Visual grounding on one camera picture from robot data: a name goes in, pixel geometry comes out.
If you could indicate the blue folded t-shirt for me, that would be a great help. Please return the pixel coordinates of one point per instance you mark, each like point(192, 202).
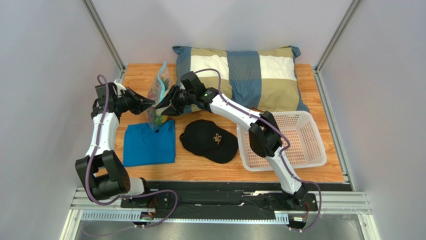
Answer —
point(143, 146)

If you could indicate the black baseball cap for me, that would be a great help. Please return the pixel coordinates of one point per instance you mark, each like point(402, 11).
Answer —
point(204, 138)

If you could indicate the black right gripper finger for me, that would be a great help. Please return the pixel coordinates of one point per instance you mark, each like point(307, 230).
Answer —
point(169, 98)
point(172, 110)

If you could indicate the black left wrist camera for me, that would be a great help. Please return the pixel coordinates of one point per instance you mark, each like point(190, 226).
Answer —
point(105, 94)

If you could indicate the left aluminium corner post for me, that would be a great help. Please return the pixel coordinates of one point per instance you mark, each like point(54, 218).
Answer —
point(99, 25)

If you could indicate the aluminium corner post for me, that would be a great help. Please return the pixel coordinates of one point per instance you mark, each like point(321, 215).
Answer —
point(342, 26)
point(99, 25)

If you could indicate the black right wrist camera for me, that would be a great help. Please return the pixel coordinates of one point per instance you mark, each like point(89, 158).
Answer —
point(192, 83)

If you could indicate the plaid checkered pillow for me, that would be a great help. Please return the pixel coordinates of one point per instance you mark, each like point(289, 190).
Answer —
point(258, 79)

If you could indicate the aluminium front frame rail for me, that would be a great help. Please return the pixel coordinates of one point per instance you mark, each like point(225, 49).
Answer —
point(332, 199)

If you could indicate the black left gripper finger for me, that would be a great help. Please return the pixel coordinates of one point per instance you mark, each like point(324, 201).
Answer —
point(129, 93)
point(142, 105)

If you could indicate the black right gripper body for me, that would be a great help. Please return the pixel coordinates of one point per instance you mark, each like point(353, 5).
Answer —
point(175, 101)

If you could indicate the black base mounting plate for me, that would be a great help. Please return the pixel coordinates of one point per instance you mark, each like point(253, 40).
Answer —
point(220, 205)

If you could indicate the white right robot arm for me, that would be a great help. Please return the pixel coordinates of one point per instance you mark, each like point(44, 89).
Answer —
point(265, 138)

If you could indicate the white plastic basket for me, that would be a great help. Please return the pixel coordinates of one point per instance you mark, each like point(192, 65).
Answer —
point(306, 150)

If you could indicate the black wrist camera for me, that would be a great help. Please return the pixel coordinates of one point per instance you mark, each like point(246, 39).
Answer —
point(105, 94)
point(192, 83)

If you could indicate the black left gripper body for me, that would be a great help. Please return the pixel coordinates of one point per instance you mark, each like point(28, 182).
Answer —
point(127, 102)

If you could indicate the right aluminium corner post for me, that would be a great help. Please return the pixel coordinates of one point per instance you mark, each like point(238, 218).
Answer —
point(342, 26)

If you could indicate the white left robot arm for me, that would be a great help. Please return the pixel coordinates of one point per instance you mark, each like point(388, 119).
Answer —
point(101, 172)

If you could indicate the clear zip top bag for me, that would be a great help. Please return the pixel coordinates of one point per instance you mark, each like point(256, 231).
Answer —
point(160, 86)

